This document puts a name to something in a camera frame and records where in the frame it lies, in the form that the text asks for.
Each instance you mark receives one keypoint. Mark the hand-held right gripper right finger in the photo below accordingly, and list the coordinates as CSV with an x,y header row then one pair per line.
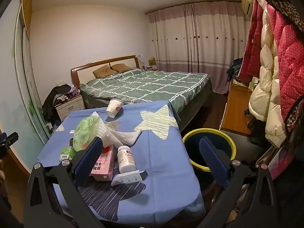
x,y
213,162

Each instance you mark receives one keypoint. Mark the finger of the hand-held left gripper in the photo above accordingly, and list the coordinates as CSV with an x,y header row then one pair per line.
x,y
10,140

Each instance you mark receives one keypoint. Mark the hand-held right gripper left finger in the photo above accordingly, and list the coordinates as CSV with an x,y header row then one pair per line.
x,y
88,157

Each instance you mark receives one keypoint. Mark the yellow rimmed blue bin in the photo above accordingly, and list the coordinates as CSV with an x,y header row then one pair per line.
x,y
194,152

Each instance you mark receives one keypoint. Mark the white pill bottle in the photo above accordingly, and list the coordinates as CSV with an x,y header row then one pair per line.
x,y
125,159

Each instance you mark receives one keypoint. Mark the pink carton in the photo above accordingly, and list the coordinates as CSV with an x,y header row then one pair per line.
x,y
104,166

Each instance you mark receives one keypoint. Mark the small green label bottle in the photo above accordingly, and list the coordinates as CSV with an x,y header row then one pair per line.
x,y
66,153

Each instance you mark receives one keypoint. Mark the green plastic bag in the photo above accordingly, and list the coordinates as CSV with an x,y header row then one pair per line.
x,y
84,130

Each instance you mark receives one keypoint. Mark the white crumpled tissue paper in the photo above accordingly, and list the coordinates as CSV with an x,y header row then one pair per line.
x,y
121,135

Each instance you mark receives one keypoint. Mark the white packet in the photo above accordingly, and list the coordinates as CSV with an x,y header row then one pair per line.
x,y
125,178

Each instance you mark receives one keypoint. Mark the white nightstand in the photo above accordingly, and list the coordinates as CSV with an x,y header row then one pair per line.
x,y
68,109

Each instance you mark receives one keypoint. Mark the blue star tablecloth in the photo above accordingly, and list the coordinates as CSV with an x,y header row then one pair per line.
x,y
161,152

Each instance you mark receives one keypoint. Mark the black bag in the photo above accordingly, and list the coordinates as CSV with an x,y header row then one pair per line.
x,y
257,129

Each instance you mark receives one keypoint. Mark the white paper cup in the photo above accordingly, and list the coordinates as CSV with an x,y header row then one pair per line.
x,y
113,108

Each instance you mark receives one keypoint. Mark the dark clothes heap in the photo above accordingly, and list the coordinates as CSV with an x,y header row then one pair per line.
x,y
51,99

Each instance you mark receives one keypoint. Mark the wooden desk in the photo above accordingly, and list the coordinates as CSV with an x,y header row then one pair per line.
x,y
235,109

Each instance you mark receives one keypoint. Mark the wardrobe with sliding doors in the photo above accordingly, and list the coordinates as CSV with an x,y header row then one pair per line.
x,y
23,76

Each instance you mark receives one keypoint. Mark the pink floral bag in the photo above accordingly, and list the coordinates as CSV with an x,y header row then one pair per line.
x,y
282,163

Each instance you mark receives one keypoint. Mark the wooden bed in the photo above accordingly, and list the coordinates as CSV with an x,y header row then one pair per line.
x,y
83,74

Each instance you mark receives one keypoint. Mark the brown pillow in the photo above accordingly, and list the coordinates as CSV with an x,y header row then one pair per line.
x,y
122,67
103,72

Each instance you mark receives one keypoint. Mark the cream puffer jacket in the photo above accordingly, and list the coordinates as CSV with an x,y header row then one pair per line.
x,y
263,87

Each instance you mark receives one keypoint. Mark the green checked duvet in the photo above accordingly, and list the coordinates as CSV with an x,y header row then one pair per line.
x,y
147,85

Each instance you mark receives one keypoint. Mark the pile of clothes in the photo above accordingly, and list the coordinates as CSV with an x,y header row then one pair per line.
x,y
235,68

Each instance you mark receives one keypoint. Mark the small brown box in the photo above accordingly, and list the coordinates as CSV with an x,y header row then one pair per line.
x,y
152,61

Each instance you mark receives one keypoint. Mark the pale striped curtain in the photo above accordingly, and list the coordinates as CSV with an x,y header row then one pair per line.
x,y
190,40

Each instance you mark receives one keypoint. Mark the red dotted quilted jacket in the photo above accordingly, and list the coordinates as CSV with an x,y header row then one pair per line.
x,y
289,52

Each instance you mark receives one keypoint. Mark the leopard print scarf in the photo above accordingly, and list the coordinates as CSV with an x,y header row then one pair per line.
x,y
292,7

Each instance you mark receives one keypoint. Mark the wall socket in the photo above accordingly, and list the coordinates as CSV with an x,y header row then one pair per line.
x,y
59,83

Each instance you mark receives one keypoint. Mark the wall air conditioner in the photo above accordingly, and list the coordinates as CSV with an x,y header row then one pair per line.
x,y
247,4

